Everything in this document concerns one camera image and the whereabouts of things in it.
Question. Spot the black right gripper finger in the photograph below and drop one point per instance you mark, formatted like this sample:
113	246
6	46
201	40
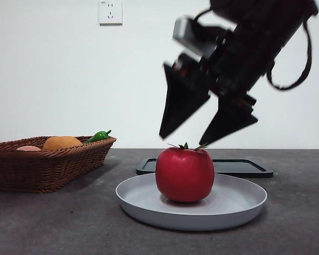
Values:
228	122
179	106

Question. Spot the red tomato with green stem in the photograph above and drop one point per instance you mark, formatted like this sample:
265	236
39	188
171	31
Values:
184	175

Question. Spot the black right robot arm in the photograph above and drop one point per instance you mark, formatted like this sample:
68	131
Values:
258	42

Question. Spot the dark rectangular tray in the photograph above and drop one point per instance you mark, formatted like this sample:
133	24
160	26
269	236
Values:
242	167

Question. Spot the green pepper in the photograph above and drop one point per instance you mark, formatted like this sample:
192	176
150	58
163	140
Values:
98	136

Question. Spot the pale grey round plate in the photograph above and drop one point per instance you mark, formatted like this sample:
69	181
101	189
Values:
191	215

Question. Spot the pink egg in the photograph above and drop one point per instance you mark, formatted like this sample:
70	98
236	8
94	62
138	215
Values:
29	148

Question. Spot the yellow-orange potato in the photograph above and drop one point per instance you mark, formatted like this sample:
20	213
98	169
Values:
62	142

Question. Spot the brown wicker basket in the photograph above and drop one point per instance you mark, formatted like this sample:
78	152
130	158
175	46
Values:
42	170

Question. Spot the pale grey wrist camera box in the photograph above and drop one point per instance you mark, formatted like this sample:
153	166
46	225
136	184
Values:
188	34

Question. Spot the white wall power socket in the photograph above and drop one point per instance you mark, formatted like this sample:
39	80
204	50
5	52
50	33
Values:
111	12

